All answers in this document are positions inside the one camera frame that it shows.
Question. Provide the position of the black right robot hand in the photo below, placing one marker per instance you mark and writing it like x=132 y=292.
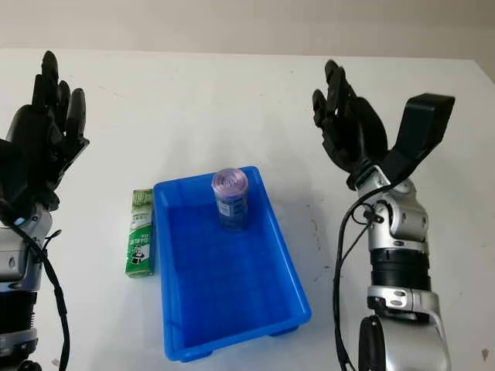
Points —
x=356 y=135

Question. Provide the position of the purple garbage bag roll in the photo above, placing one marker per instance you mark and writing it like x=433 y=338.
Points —
x=230 y=201

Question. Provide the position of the blue plastic tray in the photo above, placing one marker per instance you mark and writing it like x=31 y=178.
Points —
x=232 y=278

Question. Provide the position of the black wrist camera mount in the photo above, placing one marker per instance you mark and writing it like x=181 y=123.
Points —
x=9 y=170
x=421 y=123

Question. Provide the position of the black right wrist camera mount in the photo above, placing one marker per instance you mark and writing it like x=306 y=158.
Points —
x=421 y=123

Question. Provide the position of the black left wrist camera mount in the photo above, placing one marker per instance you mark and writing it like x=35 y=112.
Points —
x=9 y=170

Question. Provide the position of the green toothpaste box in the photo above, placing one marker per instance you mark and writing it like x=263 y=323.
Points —
x=140 y=247

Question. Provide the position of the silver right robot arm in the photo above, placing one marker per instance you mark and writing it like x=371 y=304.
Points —
x=406 y=224

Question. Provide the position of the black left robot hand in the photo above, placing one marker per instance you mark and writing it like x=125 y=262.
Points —
x=42 y=147

